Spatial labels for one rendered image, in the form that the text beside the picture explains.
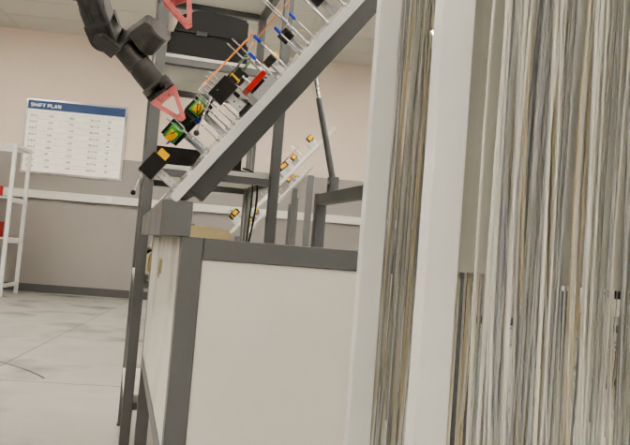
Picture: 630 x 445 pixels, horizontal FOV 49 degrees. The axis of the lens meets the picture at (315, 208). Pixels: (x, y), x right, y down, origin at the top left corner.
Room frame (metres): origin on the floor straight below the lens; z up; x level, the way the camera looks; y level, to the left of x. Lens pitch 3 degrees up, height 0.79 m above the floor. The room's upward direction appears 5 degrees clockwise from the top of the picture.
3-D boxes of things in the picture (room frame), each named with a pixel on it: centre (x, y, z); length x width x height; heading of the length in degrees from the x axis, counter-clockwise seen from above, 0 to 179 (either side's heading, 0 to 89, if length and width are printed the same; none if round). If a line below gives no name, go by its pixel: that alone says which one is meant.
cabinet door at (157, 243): (2.10, 0.45, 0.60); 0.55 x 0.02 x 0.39; 15
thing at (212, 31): (2.67, 0.48, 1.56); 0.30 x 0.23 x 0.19; 107
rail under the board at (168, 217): (1.83, 0.40, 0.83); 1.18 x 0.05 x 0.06; 15
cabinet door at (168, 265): (1.57, 0.31, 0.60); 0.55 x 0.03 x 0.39; 15
